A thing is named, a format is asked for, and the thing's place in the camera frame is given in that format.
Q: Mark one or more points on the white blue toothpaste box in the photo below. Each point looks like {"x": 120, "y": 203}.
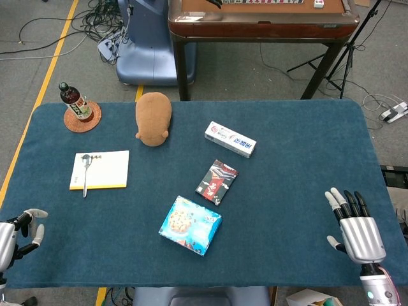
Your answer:
{"x": 229, "y": 138}

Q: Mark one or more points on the brown plush capybara toy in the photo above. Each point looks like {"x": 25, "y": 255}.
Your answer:
{"x": 153, "y": 118}

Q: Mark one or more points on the open cardboard box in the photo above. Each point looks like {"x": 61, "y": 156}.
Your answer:
{"x": 309, "y": 299}

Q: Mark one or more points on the blue grey robot torso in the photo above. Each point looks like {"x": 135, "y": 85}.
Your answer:
{"x": 201, "y": 298}

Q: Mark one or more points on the black tripod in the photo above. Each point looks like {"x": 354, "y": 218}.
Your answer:
{"x": 350, "y": 44}

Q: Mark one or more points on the red tea bottle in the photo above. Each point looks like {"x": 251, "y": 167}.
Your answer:
{"x": 76, "y": 105}

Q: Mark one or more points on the white power strip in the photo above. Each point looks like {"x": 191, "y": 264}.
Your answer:
{"x": 390, "y": 115}

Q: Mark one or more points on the metal spoon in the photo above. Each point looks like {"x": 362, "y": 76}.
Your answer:
{"x": 85, "y": 181}

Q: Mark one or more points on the black red snack packet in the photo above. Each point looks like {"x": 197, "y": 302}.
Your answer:
{"x": 216, "y": 183}

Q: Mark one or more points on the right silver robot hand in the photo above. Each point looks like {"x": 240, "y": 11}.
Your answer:
{"x": 363, "y": 239}

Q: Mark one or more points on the black equipment block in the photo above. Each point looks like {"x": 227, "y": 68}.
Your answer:
{"x": 395, "y": 177}

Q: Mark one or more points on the blue cookie box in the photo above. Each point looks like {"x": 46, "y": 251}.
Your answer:
{"x": 191, "y": 223}

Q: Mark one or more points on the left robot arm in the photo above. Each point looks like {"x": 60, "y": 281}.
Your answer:
{"x": 2, "y": 283}

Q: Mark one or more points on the round woven coaster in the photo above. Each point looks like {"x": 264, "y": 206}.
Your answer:
{"x": 93, "y": 125}

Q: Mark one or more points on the black background robot hand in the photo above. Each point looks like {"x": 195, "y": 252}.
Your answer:
{"x": 215, "y": 2}

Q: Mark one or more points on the single white mahjong tile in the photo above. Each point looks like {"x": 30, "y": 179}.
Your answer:
{"x": 318, "y": 3}

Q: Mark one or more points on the blue felt table cover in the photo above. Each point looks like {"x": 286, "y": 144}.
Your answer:
{"x": 287, "y": 143}

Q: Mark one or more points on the standing mahjong tile row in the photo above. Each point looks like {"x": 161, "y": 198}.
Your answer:
{"x": 261, "y": 1}

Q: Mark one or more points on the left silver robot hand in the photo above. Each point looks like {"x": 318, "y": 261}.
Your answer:
{"x": 8, "y": 242}

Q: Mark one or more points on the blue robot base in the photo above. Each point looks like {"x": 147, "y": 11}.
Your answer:
{"x": 150, "y": 57}

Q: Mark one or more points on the brown mahjong table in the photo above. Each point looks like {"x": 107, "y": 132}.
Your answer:
{"x": 255, "y": 28}

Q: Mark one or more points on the white notepad yellow edge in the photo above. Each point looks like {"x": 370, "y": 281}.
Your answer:
{"x": 108, "y": 172}

